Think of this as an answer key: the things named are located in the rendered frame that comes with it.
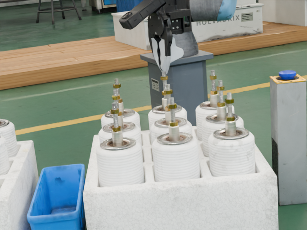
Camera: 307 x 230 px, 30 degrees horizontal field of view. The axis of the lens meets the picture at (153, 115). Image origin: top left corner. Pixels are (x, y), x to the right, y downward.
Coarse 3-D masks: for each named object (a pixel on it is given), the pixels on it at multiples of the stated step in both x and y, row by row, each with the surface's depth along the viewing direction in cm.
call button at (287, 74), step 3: (279, 72) 137; (282, 72) 136; (285, 72) 136; (288, 72) 136; (291, 72) 135; (294, 72) 135; (279, 75) 136; (282, 75) 135; (285, 75) 135; (288, 75) 134; (291, 75) 135; (294, 75) 135; (282, 78) 136; (285, 78) 135; (288, 78) 135; (291, 78) 135
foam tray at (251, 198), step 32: (192, 128) 149; (96, 160) 132; (256, 160) 123; (96, 192) 114; (128, 192) 114; (160, 192) 114; (192, 192) 114; (224, 192) 115; (256, 192) 115; (96, 224) 115; (128, 224) 116; (160, 224) 116; (192, 224) 116; (224, 224) 117; (256, 224) 117
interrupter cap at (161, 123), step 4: (156, 120) 132; (160, 120) 132; (164, 120) 132; (176, 120) 132; (180, 120) 131; (184, 120) 131; (156, 124) 129; (160, 124) 129; (164, 124) 130; (180, 124) 128; (184, 124) 128
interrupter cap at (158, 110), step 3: (177, 105) 144; (153, 108) 143; (156, 108) 143; (159, 108) 143; (162, 108) 143; (177, 108) 141; (180, 108) 141; (153, 111) 140; (156, 111) 140; (159, 111) 140; (162, 111) 140; (177, 111) 139; (162, 114) 139
